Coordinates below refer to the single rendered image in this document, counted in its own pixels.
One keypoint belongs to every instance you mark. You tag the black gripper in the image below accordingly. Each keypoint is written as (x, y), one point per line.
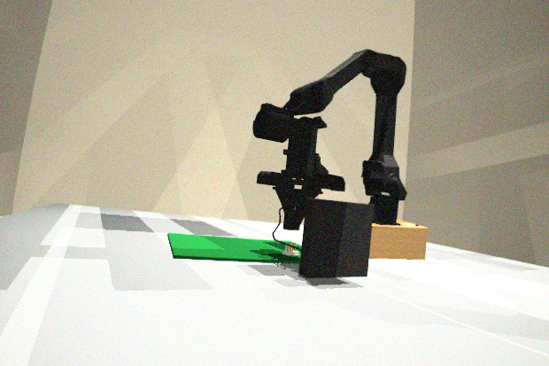
(300, 164)

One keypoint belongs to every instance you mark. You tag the green circuit board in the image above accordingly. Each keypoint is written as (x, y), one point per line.
(215, 248)

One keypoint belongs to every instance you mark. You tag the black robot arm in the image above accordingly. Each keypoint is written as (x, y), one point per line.
(381, 172)

